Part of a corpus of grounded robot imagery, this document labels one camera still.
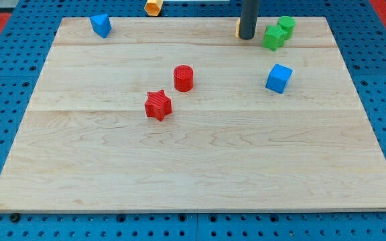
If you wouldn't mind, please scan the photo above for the blue cube block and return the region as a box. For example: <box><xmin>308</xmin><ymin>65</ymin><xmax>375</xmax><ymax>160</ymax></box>
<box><xmin>265</xmin><ymin>64</ymin><xmax>293</xmax><ymax>94</ymax></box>

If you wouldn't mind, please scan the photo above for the green star block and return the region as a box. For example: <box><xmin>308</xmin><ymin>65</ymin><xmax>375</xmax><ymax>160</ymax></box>
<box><xmin>262</xmin><ymin>25</ymin><xmax>287</xmax><ymax>51</ymax></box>

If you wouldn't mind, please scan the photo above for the red star block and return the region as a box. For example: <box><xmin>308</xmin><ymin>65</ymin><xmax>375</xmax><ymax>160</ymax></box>
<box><xmin>144</xmin><ymin>90</ymin><xmax>172</xmax><ymax>121</ymax></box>

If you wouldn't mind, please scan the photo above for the yellow hexagon block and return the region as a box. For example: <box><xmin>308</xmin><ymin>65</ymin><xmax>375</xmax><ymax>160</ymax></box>
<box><xmin>144</xmin><ymin>0</ymin><xmax>164</xmax><ymax>17</ymax></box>

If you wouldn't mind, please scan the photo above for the red cylinder block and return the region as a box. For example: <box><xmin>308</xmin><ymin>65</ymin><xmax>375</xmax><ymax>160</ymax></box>
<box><xmin>173</xmin><ymin>65</ymin><xmax>194</xmax><ymax>92</ymax></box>

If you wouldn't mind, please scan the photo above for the blue triangular prism block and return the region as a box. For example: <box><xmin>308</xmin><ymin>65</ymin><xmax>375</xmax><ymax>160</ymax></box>
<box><xmin>89</xmin><ymin>14</ymin><xmax>112</xmax><ymax>38</ymax></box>

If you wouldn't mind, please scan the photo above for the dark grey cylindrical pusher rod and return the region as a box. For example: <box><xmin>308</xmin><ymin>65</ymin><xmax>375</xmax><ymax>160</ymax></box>
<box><xmin>238</xmin><ymin>0</ymin><xmax>260</xmax><ymax>40</ymax></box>

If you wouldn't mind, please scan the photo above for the yellow heart block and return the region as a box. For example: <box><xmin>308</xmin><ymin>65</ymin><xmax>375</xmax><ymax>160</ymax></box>
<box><xmin>235</xmin><ymin>18</ymin><xmax>241</xmax><ymax>38</ymax></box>

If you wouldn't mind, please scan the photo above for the green cylinder block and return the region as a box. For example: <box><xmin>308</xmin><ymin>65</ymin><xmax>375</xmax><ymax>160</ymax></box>
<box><xmin>277</xmin><ymin>16</ymin><xmax>296</xmax><ymax>39</ymax></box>

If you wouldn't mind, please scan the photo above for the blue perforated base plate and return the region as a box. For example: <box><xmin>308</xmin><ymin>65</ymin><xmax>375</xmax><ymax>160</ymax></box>
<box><xmin>0</xmin><ymin>1</ymin><xmax>386</xmax><ymax>240</ymax></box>

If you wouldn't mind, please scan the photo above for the light wooden board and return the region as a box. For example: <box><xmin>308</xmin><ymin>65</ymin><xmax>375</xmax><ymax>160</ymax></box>
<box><xmin>0</xmin><ymin>17</ymin><xmax>386</xmax><ymax>214</ymax></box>

